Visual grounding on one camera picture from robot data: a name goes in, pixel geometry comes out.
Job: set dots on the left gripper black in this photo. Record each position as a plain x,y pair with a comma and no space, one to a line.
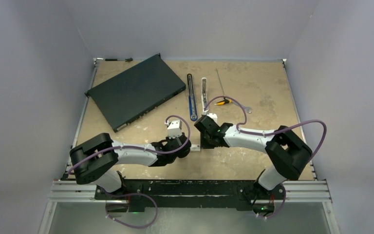
185,153

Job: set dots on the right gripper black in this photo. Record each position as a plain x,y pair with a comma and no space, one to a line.
204,146

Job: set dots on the blue black stapler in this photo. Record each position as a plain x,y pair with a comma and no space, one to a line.
191,98

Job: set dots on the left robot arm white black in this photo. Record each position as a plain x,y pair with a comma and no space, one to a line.
93,160

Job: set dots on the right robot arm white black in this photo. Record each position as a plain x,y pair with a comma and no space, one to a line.
288,153

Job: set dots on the silver open-end wrench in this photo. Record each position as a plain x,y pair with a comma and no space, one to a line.
246,108

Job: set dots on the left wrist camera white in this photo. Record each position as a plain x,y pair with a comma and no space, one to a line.
174,128

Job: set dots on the yellow black T-handle hex key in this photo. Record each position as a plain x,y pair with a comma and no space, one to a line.
225,100

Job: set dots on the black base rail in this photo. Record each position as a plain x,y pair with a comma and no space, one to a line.
242,195

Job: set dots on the dark network switch box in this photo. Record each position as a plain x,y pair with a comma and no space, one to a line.
136,91

